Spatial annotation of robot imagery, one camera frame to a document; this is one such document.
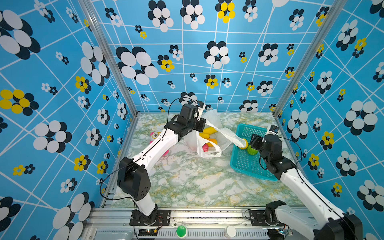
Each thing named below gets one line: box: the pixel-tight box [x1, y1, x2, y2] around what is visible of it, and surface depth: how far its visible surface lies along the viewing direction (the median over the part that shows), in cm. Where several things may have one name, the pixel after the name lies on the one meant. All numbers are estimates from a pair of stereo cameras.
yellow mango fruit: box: [199, 132, 211, 139], surface depth 104 cm
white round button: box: [224, 225, 237, 238], surface depth 65 cm
